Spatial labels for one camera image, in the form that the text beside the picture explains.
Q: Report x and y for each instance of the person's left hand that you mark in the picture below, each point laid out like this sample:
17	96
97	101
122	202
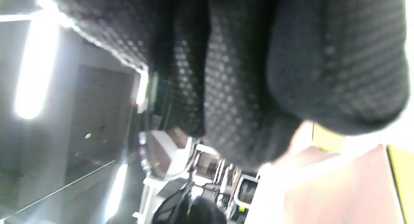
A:
194	211

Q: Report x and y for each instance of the person's right hand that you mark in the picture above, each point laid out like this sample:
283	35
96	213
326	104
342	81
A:
258	72

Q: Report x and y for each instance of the black sunglasses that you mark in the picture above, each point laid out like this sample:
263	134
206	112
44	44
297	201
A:
155	152

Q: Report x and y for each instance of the brown storage box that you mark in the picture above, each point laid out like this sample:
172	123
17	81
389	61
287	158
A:
326	140
339	191

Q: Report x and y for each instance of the white rolling cart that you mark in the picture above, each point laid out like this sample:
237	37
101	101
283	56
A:
236	191

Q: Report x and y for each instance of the ceiling light strip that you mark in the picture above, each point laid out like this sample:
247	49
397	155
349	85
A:
35	65
142	88
115	191

